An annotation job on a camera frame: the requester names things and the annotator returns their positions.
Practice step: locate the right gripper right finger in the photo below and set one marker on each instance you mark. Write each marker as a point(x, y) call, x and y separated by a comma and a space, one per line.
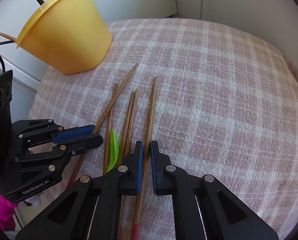
point(203, 207)

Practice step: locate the red-tipped wooden chopstick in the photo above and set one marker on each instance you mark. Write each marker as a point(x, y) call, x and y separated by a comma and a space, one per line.
point(11, 38)

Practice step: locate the black camera box left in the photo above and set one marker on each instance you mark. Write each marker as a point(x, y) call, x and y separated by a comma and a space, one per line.
point(6, 78)

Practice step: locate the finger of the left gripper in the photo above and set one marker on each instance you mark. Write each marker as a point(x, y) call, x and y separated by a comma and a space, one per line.
point(73, 132)
point(65, 145)

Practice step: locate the red-tipped brown chopstick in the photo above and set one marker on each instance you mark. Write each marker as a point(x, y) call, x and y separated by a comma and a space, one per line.
point(140, 197)

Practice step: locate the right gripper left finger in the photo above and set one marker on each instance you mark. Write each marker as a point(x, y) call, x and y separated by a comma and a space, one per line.
point(89, 208)

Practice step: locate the green plastic spoon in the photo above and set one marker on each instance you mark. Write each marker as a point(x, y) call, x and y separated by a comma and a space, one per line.
point(113, 150)

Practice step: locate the brown wooden chopstick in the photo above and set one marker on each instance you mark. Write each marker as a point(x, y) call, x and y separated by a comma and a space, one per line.
point(122, 154)
point(106, 152)
point(100, 122)
point(130, 126)

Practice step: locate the yellow plastic utensil bucket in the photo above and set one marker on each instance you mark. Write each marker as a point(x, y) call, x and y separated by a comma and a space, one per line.
point(68, 35)

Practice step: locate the pink checkered table cloth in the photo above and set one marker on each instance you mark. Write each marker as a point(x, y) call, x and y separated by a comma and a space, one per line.
point(226, 105)

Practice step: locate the pink sleeve forearm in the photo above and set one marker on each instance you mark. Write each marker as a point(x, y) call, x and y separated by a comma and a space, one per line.
point(7, 210)

